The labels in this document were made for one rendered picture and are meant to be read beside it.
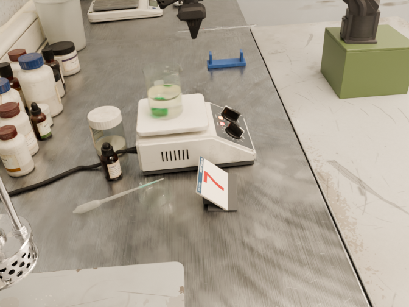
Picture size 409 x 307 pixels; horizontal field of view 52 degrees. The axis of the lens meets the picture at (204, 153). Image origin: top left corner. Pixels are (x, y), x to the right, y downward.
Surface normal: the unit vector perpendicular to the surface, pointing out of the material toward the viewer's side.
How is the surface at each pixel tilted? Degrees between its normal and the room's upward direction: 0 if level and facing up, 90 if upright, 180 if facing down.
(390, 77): 90
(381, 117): 0
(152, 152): 90
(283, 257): 0
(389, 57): 90
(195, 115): 0
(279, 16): 90
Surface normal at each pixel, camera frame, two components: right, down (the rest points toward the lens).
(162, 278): -0.06, -0.82
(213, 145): 0.09, 0.57
